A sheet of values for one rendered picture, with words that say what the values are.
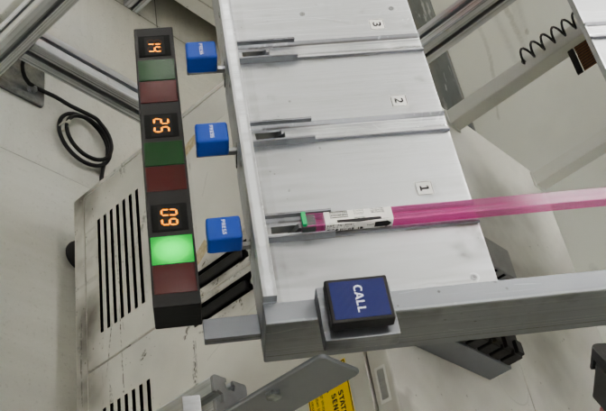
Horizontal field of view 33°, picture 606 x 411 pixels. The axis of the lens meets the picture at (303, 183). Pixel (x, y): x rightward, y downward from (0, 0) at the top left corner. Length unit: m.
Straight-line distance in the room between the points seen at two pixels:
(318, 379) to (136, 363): 0.70
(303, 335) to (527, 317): 0.19
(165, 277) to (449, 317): 0.24
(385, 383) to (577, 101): 2.25
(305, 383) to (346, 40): 0.39
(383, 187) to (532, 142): 2.42
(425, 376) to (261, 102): 0.40
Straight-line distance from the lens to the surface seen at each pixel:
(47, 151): 1.92
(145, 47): 1.05
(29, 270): 1.73
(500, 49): 3.58
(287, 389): 0.82
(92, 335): 1.59
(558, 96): 3.35
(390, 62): 1.03
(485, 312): 0.86
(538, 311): 0.88
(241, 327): 0.87
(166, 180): 0.93
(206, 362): 1.36
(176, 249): 0.88
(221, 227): 0.86
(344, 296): 0.79
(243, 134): 0.92
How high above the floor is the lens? 1.17
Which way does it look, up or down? 28 degrees down
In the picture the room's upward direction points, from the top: 55 degrees clockwise
